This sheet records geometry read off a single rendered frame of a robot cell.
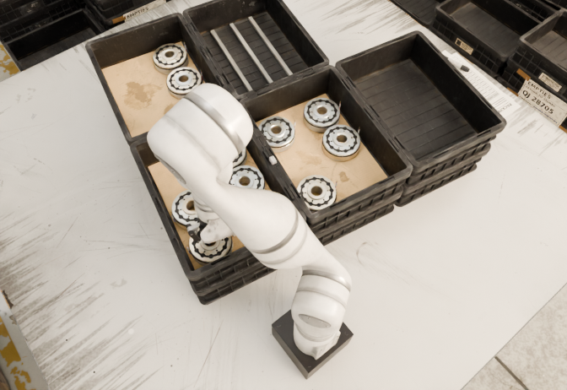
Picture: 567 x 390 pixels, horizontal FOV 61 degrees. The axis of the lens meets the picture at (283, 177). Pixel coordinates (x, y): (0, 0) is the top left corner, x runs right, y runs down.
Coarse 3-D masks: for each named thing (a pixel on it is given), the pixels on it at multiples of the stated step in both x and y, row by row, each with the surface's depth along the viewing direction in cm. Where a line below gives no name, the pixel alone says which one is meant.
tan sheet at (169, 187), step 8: (248, 152) 131; (248, 160) 130; (152, 168) 128; (160, 168) 128; (256, 168) 128; (160, 176) 127; (168, 176) 127; (160, 184) 126; (168, 184) 126; (176, 184) 126; (248, 184) 126; (160, 192) 124; (168, 192) 124; (176, 192) 124; (168, 200) 123; (168, 208) 122; (192, 208) 122; (176, 224) 120; (184, 232) 119; (184, 240) 118; (232, 240) 118; (192, 264) 114; (200, 264) 114
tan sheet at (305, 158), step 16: (320, 96) 141; (288, 112) 138; (304, 128) 135; (304, 144) 132; (320, 144) 132; (288, 160) 130; (304, 160) 130; (320, 160) 130; (352, 160) 130; (368, 160) 130; (304, 176) 127; (336, 176) 127; (352, 176) 127; (368, 176) 127; (384, 176) 127; (352, 192) 125
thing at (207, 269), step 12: (132, 144) 120; (264, 156) 118; (144, 168) 116; (276, 168) 117; (144, 180) 115; (288, 192) 114; (156, 204) 111; (168, 228) 108; (180, 252) 107; (240, 252) 105; (216, 264) 104; (228, 264) 106; (192, 276) 103; (204, 276) 105
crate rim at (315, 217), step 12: (312, 72) 133; (336, 72) 133; (288, 84) 130; (348, 84) 131; (252, 96) 128; (360, 108) 127; (252, 120) 124; (372, 120) 124; (384, 132) 123; (264, 144) 120; (396, 144) 120; (276, 156) 118; (408, 168) 117; (288, 180) 115; (384, 180) 115; (396, 180) 116; (360, 192) 113; (372, 192) 115; (300, 204) 112; (348, 204) 113; (312, 216) 110; (324, 216) 112
